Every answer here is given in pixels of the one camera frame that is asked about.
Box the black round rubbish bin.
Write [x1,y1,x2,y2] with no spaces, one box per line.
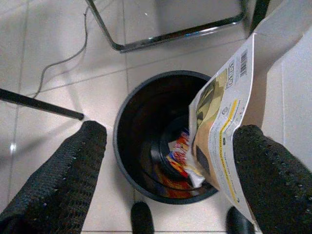
[112,70,220,205]

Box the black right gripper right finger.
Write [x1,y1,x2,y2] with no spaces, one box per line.
[232,124,312,234]

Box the dark robot left leg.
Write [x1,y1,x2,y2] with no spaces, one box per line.
[130,201,156,234]

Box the thin grey floor cable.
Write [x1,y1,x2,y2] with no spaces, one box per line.
[36,4,91,98]

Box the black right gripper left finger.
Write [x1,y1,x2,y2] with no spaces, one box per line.
[0,120,108,234]

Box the grey checked fabric chair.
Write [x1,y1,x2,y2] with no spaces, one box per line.
[85,0,248,53]

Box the dark robot right leg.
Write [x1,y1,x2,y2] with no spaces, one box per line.
[225,206,256,234]

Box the red orange crumpled wrapper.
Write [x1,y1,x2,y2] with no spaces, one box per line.
[165,129,207,188]

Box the white printed paper package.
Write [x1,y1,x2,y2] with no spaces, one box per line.
[189,0,312,227]

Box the dark robot leg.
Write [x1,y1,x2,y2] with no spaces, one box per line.
[130,201,156,234]
[225,206,256,234]

